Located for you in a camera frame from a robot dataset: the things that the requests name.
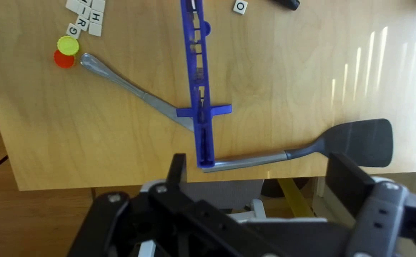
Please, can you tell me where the red game disc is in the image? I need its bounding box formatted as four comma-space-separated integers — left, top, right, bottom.
53, 48, 78, 69

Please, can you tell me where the white letter tile H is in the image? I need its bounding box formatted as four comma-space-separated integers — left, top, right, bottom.
89, 8, 106, 26

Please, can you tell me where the yellow game disc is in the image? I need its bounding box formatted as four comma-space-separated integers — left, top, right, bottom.
56, 34, 82, 56

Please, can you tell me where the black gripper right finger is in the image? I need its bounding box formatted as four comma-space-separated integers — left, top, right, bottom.
325, 151, 412, 257

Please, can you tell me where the white letter tile O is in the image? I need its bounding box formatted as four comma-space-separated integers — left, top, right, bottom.
232, 0, 251, 15

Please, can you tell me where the blue connect four grid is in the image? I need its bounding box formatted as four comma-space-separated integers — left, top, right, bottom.
176, 0, 235, 169

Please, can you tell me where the white letter tile R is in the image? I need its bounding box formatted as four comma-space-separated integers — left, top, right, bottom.
75, 14, 93, 31

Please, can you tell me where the black marker pen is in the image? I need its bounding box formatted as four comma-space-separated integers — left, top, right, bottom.
269, 0, 302, 11

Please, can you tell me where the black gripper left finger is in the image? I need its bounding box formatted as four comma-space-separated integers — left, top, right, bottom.
66, 152, 190, 257

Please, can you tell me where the white letter tile G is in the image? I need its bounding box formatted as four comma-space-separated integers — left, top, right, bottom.
65, 21, 83, 39

